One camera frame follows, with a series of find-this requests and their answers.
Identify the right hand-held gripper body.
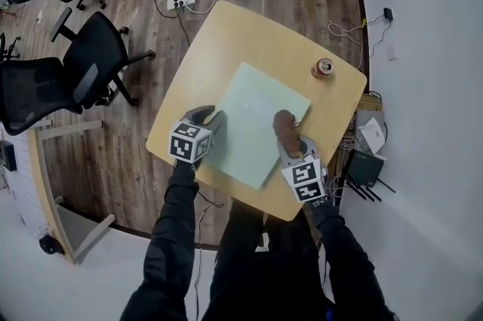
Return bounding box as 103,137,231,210
281,156,328,203

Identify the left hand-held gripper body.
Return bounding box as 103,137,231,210
168,119,216,164

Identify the brown cloth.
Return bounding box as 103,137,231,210
272,110,303,156

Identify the pale green board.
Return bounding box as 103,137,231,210
203,61,312,190

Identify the person's right forearm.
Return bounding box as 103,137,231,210
301,194,397,321

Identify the person's left forearm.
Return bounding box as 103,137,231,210
120,159,201,321

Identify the black router with antennas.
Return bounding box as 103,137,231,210
345,149,397,203

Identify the white square box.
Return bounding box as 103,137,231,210
358,117,386,154

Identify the cardboard box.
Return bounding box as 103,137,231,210
356,92,384,113

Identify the orange drink can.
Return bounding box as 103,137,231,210
311,57,335,79

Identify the person's black clothed body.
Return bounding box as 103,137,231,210
203,198,333,321

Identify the white power strip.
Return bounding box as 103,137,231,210
167,0,197,11

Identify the white desk with wooden edge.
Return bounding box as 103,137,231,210
0,119,116,266

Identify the black cap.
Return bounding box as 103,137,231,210
39,234,63,255

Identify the flat black box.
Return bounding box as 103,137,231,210
0,140,18,172

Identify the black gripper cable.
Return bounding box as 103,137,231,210
194,194,226,321

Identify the white wall cable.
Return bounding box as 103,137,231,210
328,19,386,71

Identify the thin black adapter cable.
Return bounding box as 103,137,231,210
368,15,389,58

